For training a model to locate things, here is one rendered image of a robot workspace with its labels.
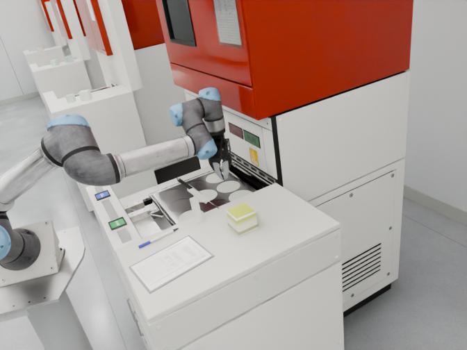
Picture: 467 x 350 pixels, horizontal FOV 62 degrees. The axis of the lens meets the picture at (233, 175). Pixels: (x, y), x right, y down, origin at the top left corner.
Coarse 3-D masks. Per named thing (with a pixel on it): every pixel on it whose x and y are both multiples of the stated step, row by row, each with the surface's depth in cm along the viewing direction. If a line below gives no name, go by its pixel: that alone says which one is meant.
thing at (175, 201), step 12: (192, 180) 172; (204, 180) 171; (228, 180) 167; (168, 192) 166; (180, 192) 164; (228, 192) 158; (168, 204) 157; (180, 204) 155; (204, 204) 152; (216, 204) 151
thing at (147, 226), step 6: (150, 216) 154; (138, 222) 152; (144, 222) 151; (150, 222) 150; (138, 228) 148; (144, 228) 147; (150, 228) 146; (156, 228) 146; (144, 234) 144; (150, 234) 143
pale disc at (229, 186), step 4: (220, 184) 165; (224, 184) 165; (228, 184) 164; (232, 184) 164; (236, 184) 163; (220, 188) 162; (224, 188) 161; (228, 188) 161; (232, 188) 160; (236, 188) 160; (224, 192) 158
